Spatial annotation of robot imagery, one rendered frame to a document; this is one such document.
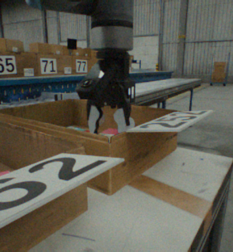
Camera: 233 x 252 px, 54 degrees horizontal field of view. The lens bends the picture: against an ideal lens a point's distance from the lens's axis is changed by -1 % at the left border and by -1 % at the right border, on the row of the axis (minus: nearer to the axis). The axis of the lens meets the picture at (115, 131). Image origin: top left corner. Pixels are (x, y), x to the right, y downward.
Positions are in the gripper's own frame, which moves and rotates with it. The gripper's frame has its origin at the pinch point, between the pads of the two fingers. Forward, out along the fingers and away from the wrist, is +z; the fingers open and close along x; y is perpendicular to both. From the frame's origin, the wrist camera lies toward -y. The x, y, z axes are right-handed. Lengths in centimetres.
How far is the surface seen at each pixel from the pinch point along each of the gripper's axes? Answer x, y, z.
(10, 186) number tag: -11.1, -33.4, -7.4
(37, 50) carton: 559, 496, -72
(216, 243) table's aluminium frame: -25.6, 8.7, 24.7
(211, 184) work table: -23.6, -3.2, 3.4
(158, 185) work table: -15.4, -8.0, 3.4
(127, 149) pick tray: -10.4, -10.9, -3.4
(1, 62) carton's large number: 105, 48, -20
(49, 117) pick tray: 25.4, 7.0, -1.8
